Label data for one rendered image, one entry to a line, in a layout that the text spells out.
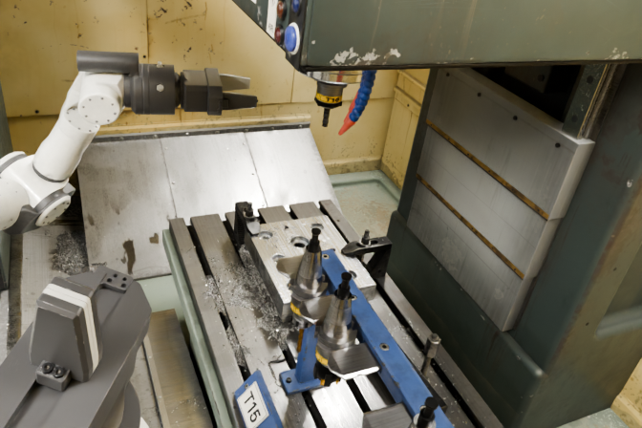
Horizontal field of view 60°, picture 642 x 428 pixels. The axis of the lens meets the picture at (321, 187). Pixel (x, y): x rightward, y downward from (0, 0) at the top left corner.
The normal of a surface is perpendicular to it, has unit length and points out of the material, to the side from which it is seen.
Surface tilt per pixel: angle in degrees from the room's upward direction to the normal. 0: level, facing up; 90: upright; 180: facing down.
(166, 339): 7
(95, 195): 24
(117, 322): 16
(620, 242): 90
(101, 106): 103
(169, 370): 7
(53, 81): 90
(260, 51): 90
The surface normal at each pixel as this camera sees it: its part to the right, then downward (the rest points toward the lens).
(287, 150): 0.27, -0.57
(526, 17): 0.39, 0.51
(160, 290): 0.12, -0.85
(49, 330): -0.21, 0.63
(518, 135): -0.91, 0.11
